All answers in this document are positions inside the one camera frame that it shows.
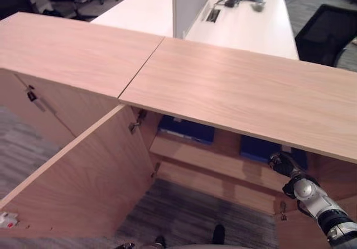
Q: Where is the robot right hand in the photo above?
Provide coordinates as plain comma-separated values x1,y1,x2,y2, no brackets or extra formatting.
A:
268,151,304,179

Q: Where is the plain blue folder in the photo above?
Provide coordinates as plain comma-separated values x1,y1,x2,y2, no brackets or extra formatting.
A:
239,135,308,169

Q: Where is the small wooden cabinet door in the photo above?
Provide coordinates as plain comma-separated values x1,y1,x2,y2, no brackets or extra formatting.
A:
275,204,335,249

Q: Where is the large wooden cabinet door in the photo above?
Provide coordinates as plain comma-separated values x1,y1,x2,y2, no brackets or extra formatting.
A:
0,103,157,239

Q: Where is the wooden cabinet shelf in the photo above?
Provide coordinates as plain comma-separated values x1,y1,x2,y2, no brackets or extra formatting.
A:
149,136,282,190

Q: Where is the light wooden office cabinet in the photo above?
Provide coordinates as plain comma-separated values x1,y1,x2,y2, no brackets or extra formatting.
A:
119,36,357,249

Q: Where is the blue folder with white edge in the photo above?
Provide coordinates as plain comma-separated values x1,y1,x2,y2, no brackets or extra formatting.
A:
157,114,216,146

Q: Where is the black mesh office chair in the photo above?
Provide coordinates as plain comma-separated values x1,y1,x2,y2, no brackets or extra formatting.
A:
295,3,357,69

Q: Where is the white office desk with grommet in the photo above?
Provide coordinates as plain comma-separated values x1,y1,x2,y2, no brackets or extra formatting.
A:
185,0,300,60

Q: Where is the light wooden neighbouring cabinet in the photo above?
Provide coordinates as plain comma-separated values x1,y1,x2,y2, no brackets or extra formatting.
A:
0,11,165,99

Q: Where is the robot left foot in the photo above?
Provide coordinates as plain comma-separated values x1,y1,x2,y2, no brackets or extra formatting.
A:
154,235,167,249

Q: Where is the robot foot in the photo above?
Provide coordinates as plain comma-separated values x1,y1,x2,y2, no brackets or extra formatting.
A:
154,235,167,249
213,224,226,245

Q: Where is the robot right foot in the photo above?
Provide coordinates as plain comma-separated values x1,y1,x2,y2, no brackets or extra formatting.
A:
213,224,226,245

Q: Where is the white red door lock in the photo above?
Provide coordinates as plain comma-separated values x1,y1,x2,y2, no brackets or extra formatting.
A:
0,212,19,229

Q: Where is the black and metal door hinge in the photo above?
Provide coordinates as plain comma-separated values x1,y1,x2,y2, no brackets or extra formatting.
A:
24,84,37,102

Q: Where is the white desk divider panel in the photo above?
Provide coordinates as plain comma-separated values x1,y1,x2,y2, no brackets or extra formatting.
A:
172,0,217,39

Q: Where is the desk cable grommet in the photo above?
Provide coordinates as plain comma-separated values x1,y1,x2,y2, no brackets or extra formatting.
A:
205,8,221,23

